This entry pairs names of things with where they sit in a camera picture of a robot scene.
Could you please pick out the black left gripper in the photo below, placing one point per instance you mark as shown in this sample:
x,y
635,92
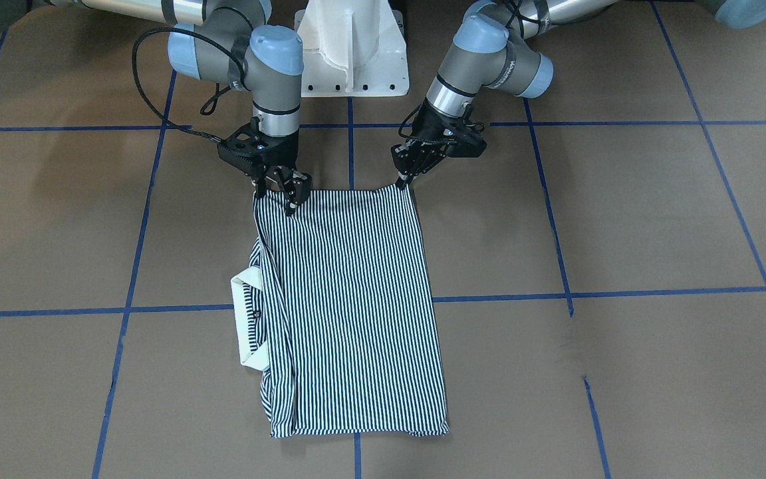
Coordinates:
x,y
433,123

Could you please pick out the navy white striped polo shirt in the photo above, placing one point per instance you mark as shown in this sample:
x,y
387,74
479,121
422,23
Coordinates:
x,y
335,311

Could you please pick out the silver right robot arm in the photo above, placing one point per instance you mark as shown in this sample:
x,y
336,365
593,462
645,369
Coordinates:
x,y
233,45

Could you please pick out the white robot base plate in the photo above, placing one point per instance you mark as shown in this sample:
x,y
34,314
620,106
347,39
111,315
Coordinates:
x,y
353,48

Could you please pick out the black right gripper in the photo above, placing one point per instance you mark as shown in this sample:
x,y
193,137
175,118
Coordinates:
x,y
288,150

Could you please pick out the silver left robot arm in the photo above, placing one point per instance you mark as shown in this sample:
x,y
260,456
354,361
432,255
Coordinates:
x,y
489,50

